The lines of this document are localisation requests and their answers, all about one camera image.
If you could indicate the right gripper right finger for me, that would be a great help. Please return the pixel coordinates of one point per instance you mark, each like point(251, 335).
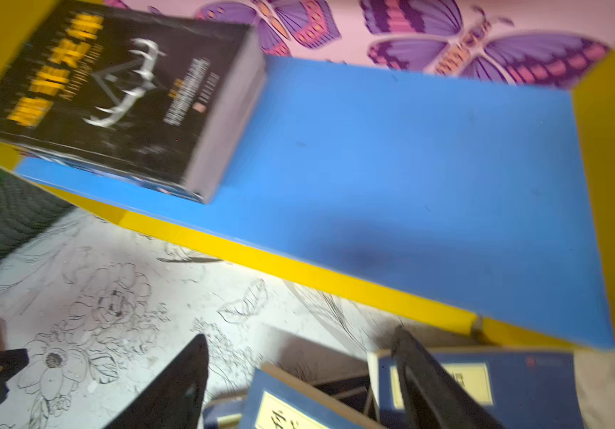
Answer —
point(432, 398)

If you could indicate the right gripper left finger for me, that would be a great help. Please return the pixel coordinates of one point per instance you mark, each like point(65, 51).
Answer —
point(175, 398)

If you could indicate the black antler cover book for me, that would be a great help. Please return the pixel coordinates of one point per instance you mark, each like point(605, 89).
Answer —
point(154, 100)

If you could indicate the blue book far right-back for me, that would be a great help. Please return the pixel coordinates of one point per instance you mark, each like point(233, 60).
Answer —
point(518, 388)

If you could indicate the top blue thread-bound book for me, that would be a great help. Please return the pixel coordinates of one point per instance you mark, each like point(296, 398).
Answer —
point(277, 399)

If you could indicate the beige work glove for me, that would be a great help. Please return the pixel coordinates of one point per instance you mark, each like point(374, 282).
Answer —
point(595, 383)

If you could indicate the yellow pink blue bookshelf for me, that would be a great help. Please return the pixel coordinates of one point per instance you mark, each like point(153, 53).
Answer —
point(437, 199)

